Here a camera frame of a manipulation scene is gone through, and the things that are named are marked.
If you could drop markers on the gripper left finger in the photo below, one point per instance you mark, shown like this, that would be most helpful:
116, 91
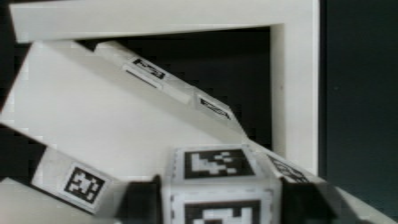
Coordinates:
141, 206

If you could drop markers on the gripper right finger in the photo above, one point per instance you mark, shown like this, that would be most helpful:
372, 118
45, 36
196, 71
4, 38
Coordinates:
314, 204

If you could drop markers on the white chair back frame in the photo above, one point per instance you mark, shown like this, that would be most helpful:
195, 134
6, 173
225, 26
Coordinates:
67, 181

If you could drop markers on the white chair leg block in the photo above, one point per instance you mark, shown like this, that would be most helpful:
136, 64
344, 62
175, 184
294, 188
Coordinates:
221, 189

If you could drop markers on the white chair seat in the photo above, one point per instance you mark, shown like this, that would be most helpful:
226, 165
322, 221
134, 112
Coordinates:
97, 114

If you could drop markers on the white U-shaped fence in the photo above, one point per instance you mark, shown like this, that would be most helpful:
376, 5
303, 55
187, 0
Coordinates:
81, 19

